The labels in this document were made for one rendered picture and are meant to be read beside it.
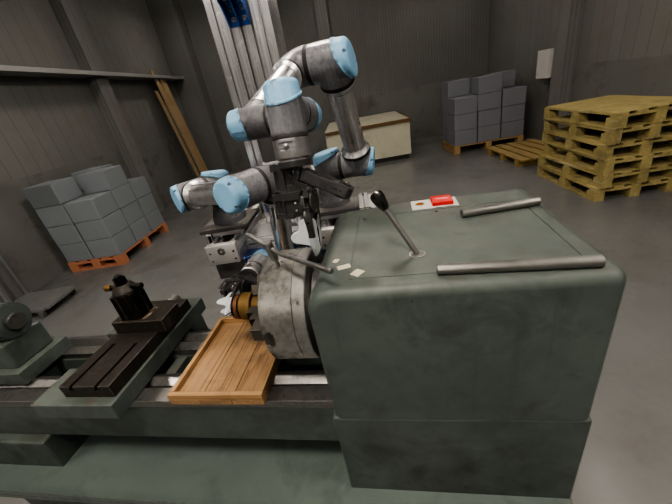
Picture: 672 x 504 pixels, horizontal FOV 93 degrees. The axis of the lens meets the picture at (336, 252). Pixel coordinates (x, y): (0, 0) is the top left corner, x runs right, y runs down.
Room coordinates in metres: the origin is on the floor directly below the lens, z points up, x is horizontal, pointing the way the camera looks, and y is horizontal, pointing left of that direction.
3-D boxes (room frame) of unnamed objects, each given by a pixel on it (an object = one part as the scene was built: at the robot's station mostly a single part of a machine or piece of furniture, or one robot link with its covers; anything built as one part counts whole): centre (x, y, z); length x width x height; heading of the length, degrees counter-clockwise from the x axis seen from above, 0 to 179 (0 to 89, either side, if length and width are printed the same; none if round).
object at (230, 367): (0.85, 0.39, 0.89); 0.36 x 0.30 x 0.04; 167
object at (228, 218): (1.46, 0.46, 1.21); 0.15 x 0.15 x 0.10
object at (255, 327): (0.72, 0.24, 1.08); 0.12 x 0.11 x 0.05; 167
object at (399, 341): (0.73, -0.25, 1.06); 0.59 x 0.48 x 0.39; 77
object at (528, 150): (5.51, -3.63, 0.06); 1.38 x 0.95 x 0.13; 173
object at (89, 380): (0.95, 0.76, 0.95); 0.43 x 0.18 x 0.04; 167
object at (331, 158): (1.40, -0.04, 1.33); 0.13 x 0.12 x 0.14; 72
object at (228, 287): (0.95, 0.34, 1.08); 0.12 x 0.09 x 0.08; 166
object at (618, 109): (3.76, -3.45, 0.46); 1.31 x 0.90 x 0.93; 173
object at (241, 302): (0.83, 0.29, 1.08); 0.09 x 0.09 x 0.09; 77
